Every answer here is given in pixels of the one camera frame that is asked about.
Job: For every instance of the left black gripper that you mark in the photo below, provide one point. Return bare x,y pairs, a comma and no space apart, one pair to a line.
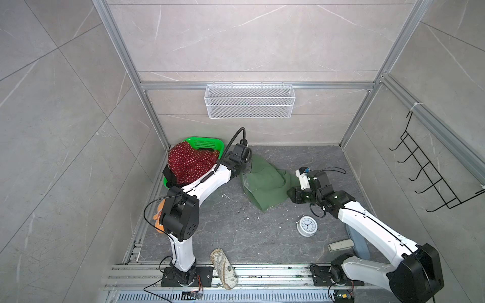
249,165

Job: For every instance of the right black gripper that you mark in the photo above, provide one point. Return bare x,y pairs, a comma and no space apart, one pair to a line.
296,192

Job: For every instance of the green skirt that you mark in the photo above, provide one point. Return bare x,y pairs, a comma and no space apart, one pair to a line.
265,185

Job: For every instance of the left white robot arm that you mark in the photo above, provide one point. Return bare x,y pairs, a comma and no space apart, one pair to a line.
180,213

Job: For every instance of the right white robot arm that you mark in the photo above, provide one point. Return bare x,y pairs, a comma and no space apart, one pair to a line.
413,272

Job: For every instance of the green plastic basket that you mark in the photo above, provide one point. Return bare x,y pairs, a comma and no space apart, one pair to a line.
199,142

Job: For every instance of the white round clock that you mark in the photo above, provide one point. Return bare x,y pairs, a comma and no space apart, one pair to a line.
307,226

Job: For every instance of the red polka dot skirt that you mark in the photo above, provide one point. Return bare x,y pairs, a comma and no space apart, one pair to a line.
186,164

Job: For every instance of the beige small remote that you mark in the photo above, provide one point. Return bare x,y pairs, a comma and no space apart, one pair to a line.
341,245

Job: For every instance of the blue grey insole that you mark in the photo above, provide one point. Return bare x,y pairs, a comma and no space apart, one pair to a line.
360,247

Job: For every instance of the orange plush toy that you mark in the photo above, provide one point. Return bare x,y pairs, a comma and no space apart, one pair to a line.
158,226

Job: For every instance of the patterned beige shoe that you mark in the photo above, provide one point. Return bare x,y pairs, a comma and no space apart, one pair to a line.
224,269

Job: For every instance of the white wire mesh basket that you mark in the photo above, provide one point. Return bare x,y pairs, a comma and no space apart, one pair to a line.
249,101

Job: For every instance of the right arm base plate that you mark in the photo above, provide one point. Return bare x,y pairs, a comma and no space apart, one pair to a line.
328,275

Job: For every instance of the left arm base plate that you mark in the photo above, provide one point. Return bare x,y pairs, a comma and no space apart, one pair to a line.
195,276

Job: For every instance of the black wall hook rack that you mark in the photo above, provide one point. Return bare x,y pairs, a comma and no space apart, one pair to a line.
448,198

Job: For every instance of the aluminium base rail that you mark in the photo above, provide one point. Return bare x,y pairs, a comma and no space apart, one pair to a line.
149,282

